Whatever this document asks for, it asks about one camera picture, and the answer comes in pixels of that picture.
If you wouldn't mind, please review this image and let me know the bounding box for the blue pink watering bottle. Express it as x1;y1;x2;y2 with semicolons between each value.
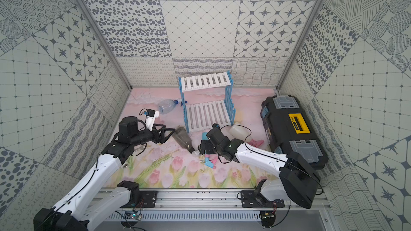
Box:
198;132;217;170

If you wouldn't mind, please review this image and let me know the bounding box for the white pink watering bottle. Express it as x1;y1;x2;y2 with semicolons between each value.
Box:
229;123;264;148

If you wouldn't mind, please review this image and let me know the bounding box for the blue and white slatted shelf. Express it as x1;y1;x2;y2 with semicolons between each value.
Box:
178;71;236;133

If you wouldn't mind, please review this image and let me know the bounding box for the clear blue spray bottle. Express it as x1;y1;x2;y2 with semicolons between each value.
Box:
157;99;182;114

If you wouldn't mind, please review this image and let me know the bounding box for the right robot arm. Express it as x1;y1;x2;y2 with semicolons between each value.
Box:
206;124;321;209

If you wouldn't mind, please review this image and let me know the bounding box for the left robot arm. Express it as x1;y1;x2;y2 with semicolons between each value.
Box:
33;116;176;231

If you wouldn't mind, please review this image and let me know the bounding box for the smoky grey spray bottle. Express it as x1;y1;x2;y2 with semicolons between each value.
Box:
172;126;200;156

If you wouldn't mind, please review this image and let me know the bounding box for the pink floral table mat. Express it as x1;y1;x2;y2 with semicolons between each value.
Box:
104;88;278;189

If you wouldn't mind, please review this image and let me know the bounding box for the black yellow toolbox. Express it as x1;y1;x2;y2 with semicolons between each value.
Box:
260;95;329;170

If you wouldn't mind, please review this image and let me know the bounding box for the small green circuit board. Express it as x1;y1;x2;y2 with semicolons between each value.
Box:
125;211;142;221

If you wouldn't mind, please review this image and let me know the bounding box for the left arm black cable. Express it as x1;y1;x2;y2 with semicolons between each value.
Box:
41;141;148;222

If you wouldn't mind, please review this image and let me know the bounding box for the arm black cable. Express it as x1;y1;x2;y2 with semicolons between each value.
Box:
218;123;324;196
41;141;148;222

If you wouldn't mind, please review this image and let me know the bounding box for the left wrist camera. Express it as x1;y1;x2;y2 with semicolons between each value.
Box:
143;109;159;130

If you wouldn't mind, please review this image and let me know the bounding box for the aluminium mounting rail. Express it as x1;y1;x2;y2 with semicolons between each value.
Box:
90;188;331;211

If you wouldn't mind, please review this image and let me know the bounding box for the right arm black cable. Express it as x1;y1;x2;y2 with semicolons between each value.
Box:
218;123;324;196

